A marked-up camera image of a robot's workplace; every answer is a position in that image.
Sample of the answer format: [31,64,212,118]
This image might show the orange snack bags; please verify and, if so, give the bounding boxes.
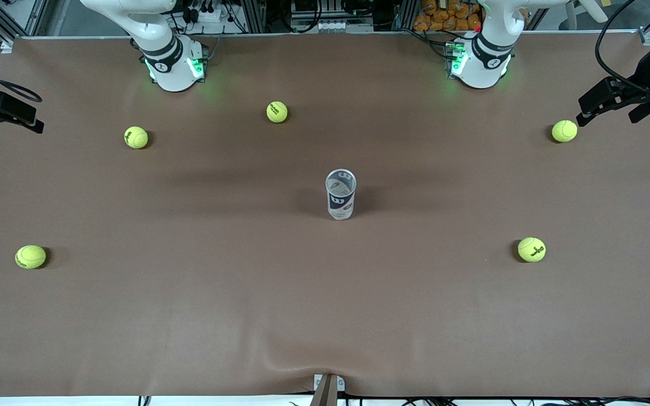
[414,0,482,32]

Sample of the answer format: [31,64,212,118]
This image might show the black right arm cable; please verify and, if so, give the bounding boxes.
[0,55,42,103]

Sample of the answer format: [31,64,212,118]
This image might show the brown post with metal bracket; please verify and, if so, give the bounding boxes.
[309,373,346,406]

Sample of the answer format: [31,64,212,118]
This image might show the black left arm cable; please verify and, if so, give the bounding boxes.
[594,0,650,94]

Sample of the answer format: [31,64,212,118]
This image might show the brown table cover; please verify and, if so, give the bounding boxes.
[0,31,650,398]

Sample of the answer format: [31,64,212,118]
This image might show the white power strip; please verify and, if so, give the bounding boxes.
[188,7,236,24]

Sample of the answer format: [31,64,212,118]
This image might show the white blue tennis ball can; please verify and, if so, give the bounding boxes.
[325,168,358,221]

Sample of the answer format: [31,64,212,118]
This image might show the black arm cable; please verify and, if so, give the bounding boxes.
[0,55,42,103]
[594,0,650,94]

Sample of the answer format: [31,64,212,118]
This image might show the yellow tennis ball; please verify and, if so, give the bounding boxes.
[517,237,547,263]
[124,126,149,149]
[15,245,47,270]
[266,100,289,123]
[551,120,578,143]

